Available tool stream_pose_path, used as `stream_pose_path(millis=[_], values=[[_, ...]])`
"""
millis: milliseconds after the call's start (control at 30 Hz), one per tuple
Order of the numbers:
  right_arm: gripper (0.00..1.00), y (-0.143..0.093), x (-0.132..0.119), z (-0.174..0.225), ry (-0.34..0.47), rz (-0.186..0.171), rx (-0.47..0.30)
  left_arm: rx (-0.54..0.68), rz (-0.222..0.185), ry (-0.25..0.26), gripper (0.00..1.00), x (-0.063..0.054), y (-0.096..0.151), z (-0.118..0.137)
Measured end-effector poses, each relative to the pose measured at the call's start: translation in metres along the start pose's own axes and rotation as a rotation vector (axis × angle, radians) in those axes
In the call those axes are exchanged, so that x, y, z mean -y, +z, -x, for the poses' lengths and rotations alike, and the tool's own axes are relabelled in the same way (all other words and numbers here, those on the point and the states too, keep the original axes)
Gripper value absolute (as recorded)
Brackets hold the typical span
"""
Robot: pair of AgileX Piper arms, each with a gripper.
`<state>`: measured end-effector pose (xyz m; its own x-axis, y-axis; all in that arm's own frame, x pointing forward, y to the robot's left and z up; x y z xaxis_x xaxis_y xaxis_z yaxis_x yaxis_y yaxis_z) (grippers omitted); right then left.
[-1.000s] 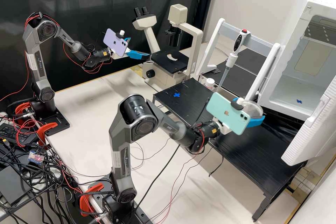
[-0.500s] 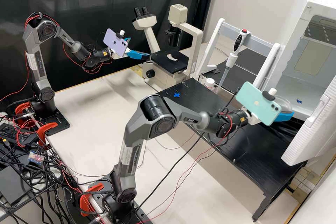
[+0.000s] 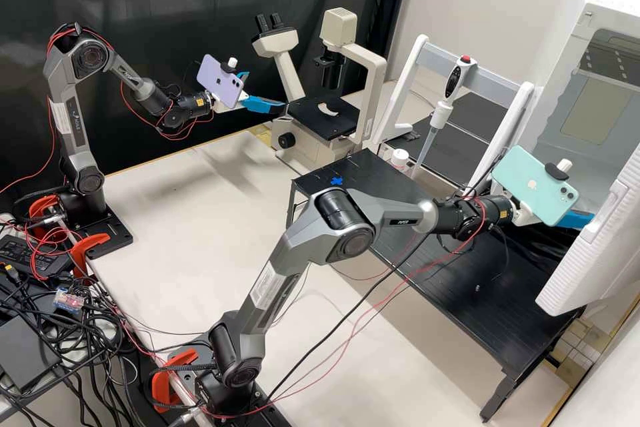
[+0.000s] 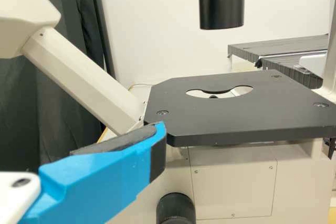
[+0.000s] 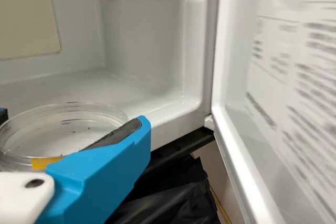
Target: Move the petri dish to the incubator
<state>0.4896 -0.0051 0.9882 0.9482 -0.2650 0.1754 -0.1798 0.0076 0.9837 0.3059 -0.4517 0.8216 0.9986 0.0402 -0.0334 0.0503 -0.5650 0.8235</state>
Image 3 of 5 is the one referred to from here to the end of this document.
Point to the flat black box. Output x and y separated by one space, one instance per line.
25 352

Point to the white incubator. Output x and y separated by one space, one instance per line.
555 71

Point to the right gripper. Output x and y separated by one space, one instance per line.
522 216

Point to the pipette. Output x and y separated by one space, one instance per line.
452 79

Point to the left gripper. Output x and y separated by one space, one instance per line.
243 99

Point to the white-capped bottle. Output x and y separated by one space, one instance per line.
399 157

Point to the white pipette stand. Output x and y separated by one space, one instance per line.
400 92

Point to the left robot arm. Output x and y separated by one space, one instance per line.
70 122

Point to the black power adapter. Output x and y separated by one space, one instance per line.
30 257

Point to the cream microscope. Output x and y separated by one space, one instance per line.
310 142

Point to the large black platform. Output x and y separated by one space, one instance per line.
475 292

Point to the wrist camera phone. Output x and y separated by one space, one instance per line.
530 187
217 81

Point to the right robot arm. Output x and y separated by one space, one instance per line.
345 217

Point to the small circuit board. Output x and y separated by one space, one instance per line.
69 298

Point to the incubator door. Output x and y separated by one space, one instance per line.
590 267

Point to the red clamp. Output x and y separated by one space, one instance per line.
92 242
42 207
165 382

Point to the left wrist camera phone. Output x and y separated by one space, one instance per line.
217 81

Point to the right wrist camera phone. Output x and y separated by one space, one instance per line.
530 187

